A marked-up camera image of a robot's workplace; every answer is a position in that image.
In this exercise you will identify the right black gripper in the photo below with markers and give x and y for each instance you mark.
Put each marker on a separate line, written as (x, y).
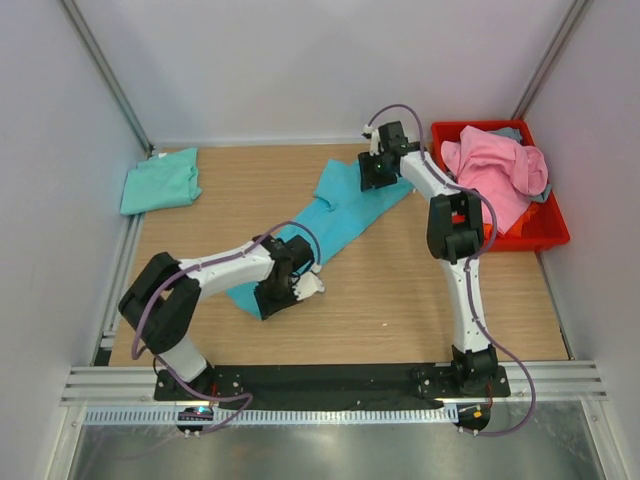
(367, 178)

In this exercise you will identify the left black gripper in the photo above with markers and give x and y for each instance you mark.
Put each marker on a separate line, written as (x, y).
(268, 308)

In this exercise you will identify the blue t shirt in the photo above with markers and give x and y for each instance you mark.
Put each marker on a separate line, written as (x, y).
(340, 211)

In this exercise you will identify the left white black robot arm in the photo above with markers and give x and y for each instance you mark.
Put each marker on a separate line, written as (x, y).
(160, 303)

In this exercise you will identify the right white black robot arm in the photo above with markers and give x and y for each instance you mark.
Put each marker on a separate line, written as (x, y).
(454, 236)

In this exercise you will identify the grey t shirt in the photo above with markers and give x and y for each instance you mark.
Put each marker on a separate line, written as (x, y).
(515, 134)

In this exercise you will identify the pink t shirt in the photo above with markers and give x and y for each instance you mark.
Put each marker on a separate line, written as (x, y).
(505, 172)

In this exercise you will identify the folded mint green t shirt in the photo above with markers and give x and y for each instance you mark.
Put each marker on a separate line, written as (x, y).
(166, 180)

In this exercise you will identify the orange garment in bin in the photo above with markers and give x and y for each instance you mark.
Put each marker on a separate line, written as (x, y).
(516, 230)

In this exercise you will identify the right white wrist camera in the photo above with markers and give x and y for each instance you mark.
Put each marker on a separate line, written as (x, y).
(372, 135)

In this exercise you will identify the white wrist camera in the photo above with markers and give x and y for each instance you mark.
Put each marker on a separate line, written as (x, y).
(307, 286)
(372, 135)

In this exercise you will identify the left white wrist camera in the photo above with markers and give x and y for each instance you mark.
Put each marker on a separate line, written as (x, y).
(307, 286)

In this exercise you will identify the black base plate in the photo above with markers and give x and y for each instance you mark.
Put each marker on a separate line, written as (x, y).
(333, 388)

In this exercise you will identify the slotted white cable duct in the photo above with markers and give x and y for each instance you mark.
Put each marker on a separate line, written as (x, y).
(196, 416)

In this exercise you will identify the aluminium frame rail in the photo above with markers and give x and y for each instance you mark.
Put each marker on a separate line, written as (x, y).
(554, 381)

